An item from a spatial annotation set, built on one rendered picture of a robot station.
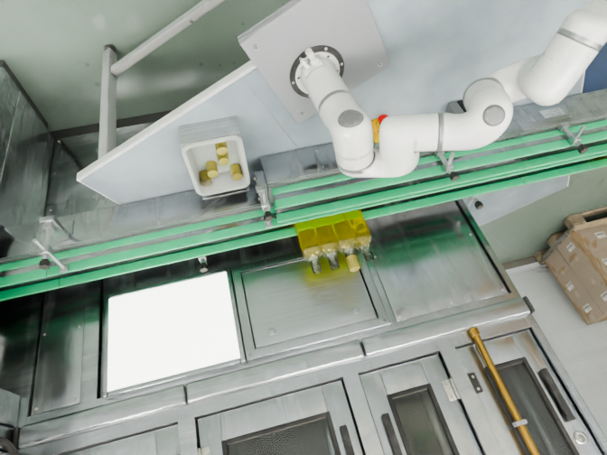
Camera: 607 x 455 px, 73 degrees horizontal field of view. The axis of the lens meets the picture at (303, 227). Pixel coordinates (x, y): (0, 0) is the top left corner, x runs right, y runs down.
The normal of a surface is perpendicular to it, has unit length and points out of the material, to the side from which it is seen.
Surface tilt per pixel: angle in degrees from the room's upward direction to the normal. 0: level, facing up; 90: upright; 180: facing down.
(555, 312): 90
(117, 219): 90
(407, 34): 0
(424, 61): 0
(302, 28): 4
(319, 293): 91
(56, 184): 90
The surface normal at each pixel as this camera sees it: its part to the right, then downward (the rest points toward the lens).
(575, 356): -0.02, -0.56
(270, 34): 0.29, 0.77
